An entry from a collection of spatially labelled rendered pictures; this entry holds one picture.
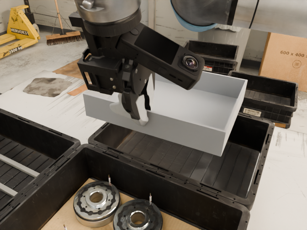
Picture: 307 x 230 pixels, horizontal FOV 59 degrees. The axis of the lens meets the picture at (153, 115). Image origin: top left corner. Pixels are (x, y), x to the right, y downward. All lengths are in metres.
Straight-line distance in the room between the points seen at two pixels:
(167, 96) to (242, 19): 0.29
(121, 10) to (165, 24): 3.11
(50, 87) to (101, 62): 1.04
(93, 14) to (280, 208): 0.74
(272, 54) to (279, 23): 2.61
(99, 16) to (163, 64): 0.09
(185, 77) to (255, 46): 2.89
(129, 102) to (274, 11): 0.21
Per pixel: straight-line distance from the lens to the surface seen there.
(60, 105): 1.26
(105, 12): 0.31
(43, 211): 0.65
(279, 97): 1.82
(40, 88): 1.41
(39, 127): 0.76
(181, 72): 0.34
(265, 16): 0.36
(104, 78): 0.39
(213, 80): 0.61
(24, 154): 0.85
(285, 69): 3.00
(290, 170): 1.01
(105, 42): 0.36
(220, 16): 0.36
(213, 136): 0.44
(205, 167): 0.75
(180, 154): 0.77
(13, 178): 0.80
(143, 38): 0.35
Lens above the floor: 1.36
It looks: 36 degrees down
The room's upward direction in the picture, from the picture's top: straight up
